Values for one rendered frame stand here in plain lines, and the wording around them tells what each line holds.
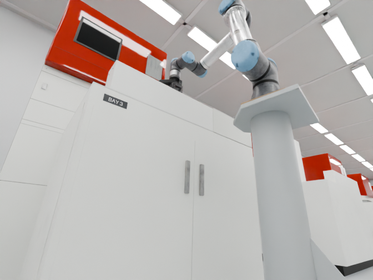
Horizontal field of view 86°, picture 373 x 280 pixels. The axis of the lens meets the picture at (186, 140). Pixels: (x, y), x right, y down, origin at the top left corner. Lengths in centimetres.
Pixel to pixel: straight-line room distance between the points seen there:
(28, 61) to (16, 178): 222
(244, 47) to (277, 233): 72
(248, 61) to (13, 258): 135
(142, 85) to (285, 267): 82
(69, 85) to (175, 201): 103
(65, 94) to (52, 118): 18
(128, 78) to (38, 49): 264
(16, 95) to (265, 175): 283
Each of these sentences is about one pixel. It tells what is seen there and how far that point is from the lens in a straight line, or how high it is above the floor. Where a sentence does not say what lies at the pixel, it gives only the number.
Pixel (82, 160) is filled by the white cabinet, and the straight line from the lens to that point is 69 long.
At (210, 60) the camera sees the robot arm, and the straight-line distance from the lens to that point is 142.
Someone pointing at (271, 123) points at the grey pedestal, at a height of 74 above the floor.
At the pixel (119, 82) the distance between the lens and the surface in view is 85.
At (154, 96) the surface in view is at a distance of 90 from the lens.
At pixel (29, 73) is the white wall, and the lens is 324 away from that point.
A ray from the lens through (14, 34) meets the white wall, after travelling 352.
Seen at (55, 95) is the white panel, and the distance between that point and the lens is 146.
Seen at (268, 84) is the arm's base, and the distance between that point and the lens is 98.
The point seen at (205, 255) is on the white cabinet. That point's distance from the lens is 93.
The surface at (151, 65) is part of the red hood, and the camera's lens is 182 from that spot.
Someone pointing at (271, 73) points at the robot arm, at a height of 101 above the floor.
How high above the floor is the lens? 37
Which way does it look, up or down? 22 degrees up
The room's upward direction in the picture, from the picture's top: 2 degrees clockwise
